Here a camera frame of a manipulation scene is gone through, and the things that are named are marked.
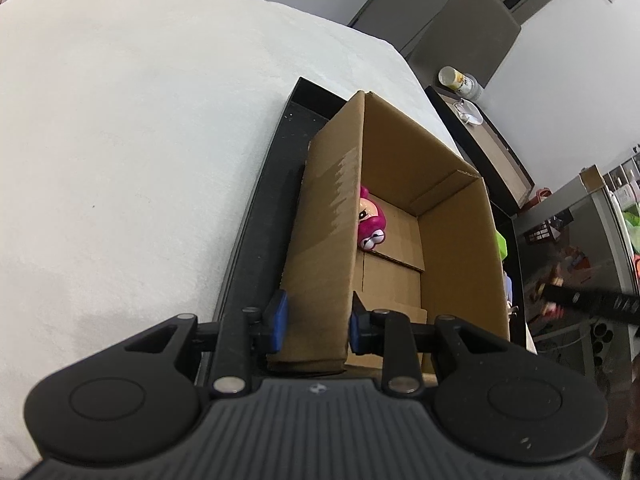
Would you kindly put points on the purple toy block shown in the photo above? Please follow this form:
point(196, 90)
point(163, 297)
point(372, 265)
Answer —
point(508, 290)

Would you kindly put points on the pink toy figure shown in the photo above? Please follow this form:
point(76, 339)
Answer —
point(369, 225)

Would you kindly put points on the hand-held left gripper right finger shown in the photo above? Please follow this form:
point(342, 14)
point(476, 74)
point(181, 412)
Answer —
point(356, 332)

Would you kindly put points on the cluttered metal shelf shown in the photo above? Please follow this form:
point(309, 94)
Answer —
point(590, 220)

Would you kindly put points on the green toy box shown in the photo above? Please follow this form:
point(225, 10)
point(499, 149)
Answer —
point(501, 246)

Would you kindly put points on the grey upright board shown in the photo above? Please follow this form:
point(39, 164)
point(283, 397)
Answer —
point(460, 25)

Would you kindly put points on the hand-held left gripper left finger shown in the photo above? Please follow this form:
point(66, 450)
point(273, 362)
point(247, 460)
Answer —
point(277, 321)

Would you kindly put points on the black shallow box brown inside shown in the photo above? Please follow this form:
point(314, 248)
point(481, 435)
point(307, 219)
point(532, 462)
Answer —
point(495, 152)

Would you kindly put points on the small tan carton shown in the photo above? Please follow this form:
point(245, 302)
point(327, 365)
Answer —
point(592, 176)

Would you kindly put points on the brown cardboard box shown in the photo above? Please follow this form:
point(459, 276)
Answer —
point(325, 220)

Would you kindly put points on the grey drawer organizer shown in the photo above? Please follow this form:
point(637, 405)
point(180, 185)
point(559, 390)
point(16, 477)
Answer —
point(625, 172)

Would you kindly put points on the white face mask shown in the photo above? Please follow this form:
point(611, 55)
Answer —
point(470, 112)

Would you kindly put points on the black tray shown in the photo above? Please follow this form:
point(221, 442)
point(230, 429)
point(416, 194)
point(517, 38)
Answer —
point(260, 210)

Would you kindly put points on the white paper cup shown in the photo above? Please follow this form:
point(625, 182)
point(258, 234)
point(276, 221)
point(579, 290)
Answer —
point(450, 77)

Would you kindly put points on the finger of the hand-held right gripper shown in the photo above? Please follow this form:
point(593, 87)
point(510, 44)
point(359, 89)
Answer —
point(570, 301)

